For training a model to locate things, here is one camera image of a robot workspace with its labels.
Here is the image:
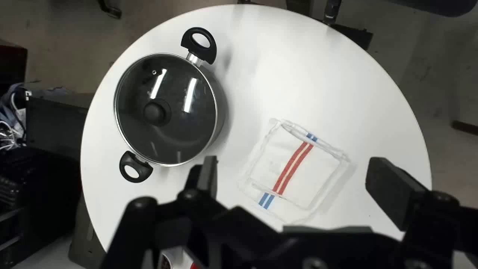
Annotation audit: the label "white towel red blue stripes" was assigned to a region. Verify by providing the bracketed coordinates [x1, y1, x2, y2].
[240, 120, 351, 224]

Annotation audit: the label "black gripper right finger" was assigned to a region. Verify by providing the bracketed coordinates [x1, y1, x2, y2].
[366, 157, 478, 250]

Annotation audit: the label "black cooking pot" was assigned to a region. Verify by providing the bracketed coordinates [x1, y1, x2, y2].
[113, 27, 227, 183]

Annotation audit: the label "glass pot lid black knob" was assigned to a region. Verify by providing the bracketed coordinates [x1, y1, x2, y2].
[113, 54, 219, 165]

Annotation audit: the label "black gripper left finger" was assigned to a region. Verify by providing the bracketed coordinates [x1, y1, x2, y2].
[115, 154, 221, 269]

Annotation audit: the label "round white table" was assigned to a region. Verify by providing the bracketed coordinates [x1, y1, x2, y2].
[80, 5, 432, 245]

